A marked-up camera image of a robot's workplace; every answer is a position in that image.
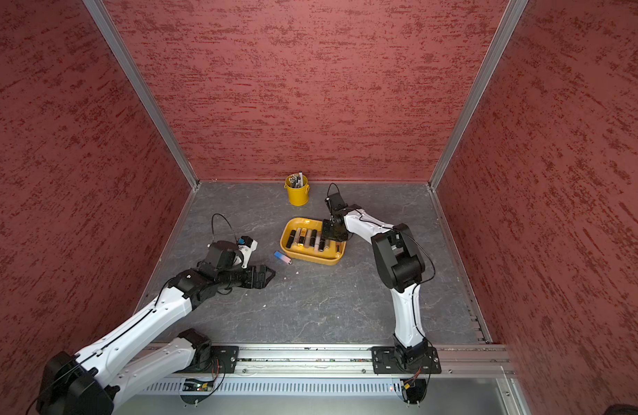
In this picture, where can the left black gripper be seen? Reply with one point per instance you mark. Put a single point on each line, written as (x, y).
(261, 283)

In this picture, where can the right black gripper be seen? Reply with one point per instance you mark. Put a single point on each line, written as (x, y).
(327, 233)

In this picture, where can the blue pink lip gloss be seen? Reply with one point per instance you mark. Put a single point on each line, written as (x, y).
(284, 258)

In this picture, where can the yellow plastic storage box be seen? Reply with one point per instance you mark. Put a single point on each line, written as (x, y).
(326, 258)

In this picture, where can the black lipstick tube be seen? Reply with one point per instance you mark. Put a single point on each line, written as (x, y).
(290, 240)
(314, 237)

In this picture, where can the tan lipstick tube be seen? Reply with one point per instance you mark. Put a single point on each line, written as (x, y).
(308, 238)

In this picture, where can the gold black square lipstick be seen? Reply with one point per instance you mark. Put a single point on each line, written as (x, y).
(302, 237)

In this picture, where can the silver grey lipstick tube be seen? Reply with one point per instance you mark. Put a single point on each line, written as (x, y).
(297, 236)

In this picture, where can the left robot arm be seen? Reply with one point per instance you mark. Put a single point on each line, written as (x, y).
(102, 376)

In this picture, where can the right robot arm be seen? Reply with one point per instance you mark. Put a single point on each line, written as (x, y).
(400, 266)

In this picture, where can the yellow pen cup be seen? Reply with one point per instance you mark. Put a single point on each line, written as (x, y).
(298, 196)

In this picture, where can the pens in yellow cup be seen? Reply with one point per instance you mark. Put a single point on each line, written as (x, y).
(296, 180)

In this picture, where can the left controller board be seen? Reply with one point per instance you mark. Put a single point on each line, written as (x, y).
(194, 391)

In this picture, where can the right controller connector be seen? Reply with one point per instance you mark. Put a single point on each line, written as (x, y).
(414, 391)

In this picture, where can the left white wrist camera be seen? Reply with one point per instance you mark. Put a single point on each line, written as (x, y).
(247, 246)

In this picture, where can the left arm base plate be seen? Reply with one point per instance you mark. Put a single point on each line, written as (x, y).
(221, 358)

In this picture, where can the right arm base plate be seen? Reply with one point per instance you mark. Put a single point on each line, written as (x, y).
(392, 360)

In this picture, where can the aluminium front rail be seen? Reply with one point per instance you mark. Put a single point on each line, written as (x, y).
(336, 361)

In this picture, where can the right aluminium corner post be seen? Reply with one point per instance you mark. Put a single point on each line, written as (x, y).
(508, 23)

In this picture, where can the aluminium corner post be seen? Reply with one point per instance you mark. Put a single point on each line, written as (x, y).
(115, 42)
(508, 23)

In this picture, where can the left aluminium corner post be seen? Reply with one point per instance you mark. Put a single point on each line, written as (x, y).
(115, 42)

